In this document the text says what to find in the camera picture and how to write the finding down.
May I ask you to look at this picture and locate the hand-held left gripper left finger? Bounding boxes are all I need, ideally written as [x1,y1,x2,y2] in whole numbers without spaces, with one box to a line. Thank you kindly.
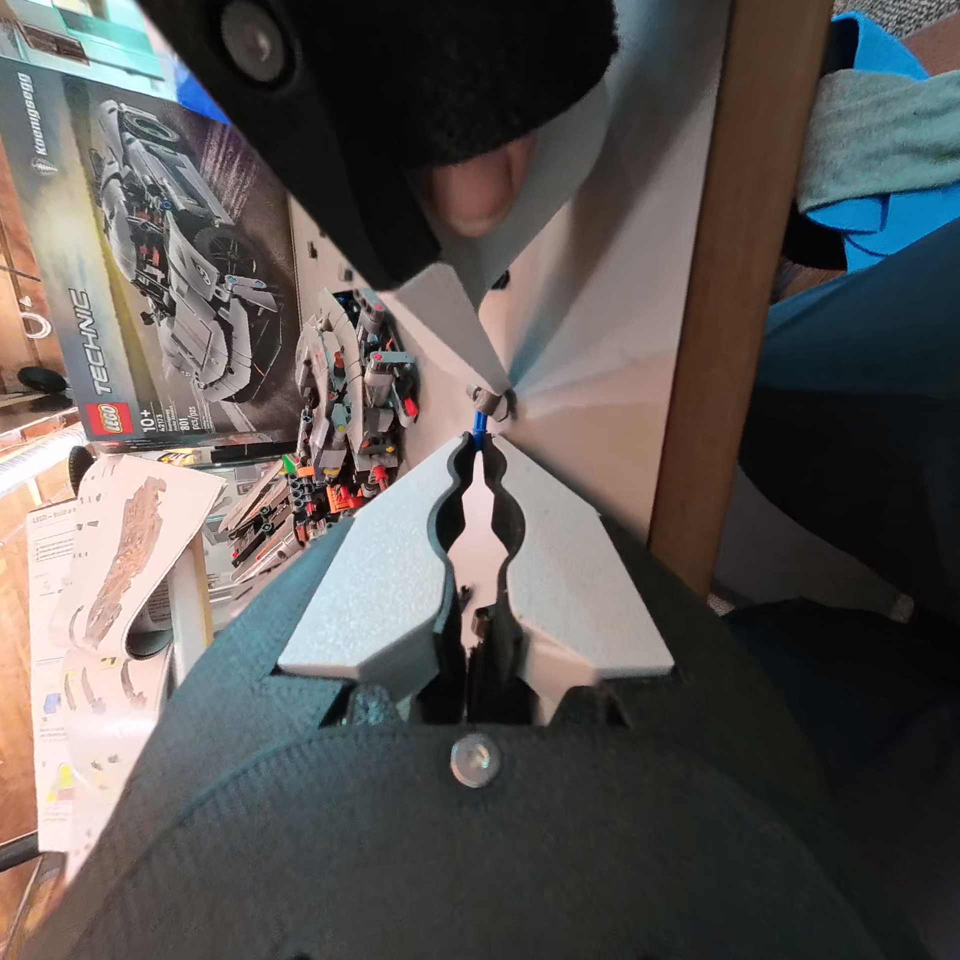
[277,435,481,695]

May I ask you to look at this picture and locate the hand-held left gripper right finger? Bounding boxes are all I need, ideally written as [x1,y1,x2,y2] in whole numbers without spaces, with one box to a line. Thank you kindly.
[482,435,675,725]

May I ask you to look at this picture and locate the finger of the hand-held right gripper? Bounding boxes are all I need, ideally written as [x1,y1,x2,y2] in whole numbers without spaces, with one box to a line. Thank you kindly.
[388,262,520,400]
[441,78,612,310]

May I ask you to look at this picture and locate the small grey lego connector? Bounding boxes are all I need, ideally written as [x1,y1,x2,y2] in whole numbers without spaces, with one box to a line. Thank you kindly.
[465,382,519,423]

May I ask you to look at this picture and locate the grey lego car model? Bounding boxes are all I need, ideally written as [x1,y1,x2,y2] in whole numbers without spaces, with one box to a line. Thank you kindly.
[225,285,423,582]

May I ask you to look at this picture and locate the lego set cardboard box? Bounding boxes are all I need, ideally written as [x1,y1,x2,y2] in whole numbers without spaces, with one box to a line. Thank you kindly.
[0,56,303,445]

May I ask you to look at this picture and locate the lego instruction booklet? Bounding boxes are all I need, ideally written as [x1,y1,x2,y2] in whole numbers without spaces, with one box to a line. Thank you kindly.
[28,453,228,856]

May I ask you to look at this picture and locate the person's right hand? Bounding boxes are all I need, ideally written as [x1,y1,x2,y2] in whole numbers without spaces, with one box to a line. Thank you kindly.
[416,141,530,240]

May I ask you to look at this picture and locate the person's leg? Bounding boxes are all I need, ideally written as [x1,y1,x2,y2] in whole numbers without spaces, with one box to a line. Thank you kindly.
[738,217,960,624]

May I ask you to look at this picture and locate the blue cloth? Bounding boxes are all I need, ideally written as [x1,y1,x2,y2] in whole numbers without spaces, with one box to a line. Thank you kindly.
[802,13,960,273]

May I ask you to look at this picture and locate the grey-green cloth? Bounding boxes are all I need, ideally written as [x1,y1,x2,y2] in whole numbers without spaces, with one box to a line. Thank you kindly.
[795,66,960,219]

